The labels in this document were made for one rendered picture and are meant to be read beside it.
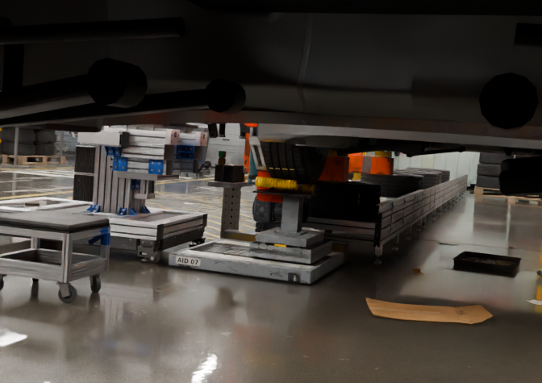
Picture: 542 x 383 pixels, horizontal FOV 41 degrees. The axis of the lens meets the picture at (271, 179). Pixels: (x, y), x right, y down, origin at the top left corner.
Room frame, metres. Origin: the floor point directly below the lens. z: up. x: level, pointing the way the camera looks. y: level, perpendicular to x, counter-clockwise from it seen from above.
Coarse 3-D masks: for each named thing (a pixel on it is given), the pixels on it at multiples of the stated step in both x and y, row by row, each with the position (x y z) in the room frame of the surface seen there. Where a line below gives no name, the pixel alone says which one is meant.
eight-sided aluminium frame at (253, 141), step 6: (252, 132) 3.96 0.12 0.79; (252, 138) 3.96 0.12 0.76; (252, 144) 3.98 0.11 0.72; (258, 144) 3.97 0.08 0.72; (252, 150) 4.01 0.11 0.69; (258, 156) 4.08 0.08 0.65; (258, 162) 4.09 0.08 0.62; (264, 162) 4.06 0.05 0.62; (258, 168) 4.11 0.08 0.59; (264, 168) 4.09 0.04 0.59
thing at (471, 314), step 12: (372, 300) 3.42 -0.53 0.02; (372, 312) 3.20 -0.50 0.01; (384, 312) 3.23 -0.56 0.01; (396, 312) 3.25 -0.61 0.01; (408, 312) 3.27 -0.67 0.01; (420, 312) 3.29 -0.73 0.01; (432, 312) 3.30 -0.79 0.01; (444, 312) 3.31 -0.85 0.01; (456, 312) 3.33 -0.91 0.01; (468, 312) 3.33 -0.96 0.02; (480, 312) 3.30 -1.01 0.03
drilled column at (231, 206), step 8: (224, 192) 4.95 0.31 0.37; (232, 192) 4.94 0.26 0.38; (240, 192) 5.01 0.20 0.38; (224, 200) 4.95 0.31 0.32; (232, 200) 4.93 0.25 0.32; (224, 208) 5.00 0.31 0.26; (232, 208) 4.93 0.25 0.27; (224, 216) 5.01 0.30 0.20; (232, 216) 4.93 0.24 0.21; (224, 224) 4.95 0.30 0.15; (232, 224) 4.93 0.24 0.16
